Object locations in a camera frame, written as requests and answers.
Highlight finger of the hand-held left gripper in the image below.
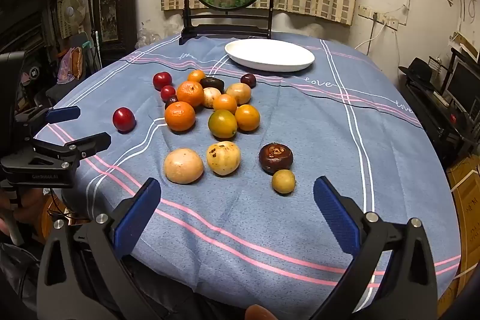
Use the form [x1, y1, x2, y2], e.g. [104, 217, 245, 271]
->
[15, 105, 82, 138]
[31, 132, 112, 166]

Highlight black metal pole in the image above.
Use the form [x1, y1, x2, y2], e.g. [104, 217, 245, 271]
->
[85, 0, 101, 70]

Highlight pink bag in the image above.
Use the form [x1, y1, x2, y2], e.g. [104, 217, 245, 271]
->
[58, 46, 85, 81]

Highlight blue striped tablecloth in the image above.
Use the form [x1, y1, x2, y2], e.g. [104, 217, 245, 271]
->
[34, 33, 462, 320]

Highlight round dark brown fruit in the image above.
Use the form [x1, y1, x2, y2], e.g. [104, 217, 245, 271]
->
[259, 142, 294, 174]

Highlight electric fan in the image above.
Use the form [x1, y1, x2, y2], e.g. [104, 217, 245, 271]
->
[62, 0, 86, 29]

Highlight dark brown oblong fruit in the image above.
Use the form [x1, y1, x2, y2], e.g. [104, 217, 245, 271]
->
[199, 76, 226, 91]

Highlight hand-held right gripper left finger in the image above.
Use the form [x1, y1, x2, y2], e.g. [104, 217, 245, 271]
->
[37, 177, 167, 320]

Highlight green orange citrus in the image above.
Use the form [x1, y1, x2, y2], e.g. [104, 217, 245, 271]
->
[208, 109, 238, 139]

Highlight tan round fruit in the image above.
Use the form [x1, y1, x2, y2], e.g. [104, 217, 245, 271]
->
[226, 82, 252, 105]

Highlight black desk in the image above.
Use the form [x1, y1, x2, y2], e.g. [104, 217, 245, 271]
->
[399, 76, 480, 167]

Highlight clear plastic bag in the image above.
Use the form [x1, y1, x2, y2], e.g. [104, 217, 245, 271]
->
[137, 25, 166, 49]

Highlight pale cream round fruit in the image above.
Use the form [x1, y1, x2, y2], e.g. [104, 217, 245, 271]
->
[202, 87, 222, 109]

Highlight wall socket strip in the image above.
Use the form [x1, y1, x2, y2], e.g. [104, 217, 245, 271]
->
[358, 4, 400, 29]

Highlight large orange mandarin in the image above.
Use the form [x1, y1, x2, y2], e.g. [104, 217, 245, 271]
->
[176, 80, 205, 108]
[164, 101, 196, 132]

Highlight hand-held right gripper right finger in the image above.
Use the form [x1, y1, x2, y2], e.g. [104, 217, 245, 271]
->
[310, 176, 439, 320]

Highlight yellow spotted fruit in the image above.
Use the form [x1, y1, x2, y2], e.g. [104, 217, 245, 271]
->
[206, 141, 242, 176]

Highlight white power cable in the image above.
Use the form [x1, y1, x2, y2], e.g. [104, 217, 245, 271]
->
[354, 18, 387, 54]

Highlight small yellow green fruit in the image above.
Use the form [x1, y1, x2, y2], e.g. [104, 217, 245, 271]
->
[271, 169, 296, 195]

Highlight black hat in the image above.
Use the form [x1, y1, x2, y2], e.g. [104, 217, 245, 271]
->
[398, 58, 436, 82]

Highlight cardboard box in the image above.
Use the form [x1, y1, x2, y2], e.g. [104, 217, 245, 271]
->
[448, 155, 480, 279]

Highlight white oval plate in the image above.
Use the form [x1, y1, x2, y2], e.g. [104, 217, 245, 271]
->
[224, 39, 315, 72]

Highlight person's left hand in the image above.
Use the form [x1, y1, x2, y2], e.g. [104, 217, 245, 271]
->
[0, 190, 45, 234]

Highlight large tan passion fruit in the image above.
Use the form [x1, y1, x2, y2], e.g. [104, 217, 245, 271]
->
[163, 148, 205, 185]

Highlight computer monitor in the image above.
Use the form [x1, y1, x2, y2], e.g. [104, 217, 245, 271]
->
[446, 59, 480, 111]

